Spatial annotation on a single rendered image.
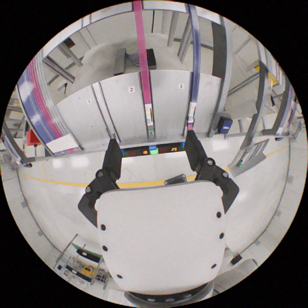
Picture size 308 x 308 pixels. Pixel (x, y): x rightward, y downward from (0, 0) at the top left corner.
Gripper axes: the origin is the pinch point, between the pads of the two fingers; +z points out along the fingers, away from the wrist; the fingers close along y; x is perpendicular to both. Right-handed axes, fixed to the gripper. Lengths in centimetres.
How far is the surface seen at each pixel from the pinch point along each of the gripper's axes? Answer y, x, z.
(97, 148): -18.0, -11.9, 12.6
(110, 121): -10.4, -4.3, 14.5
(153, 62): 4.3, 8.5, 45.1
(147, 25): 12, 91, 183
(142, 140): -2.8, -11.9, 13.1
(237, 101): 96, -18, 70
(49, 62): -49, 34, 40
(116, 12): -4.2, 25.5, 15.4
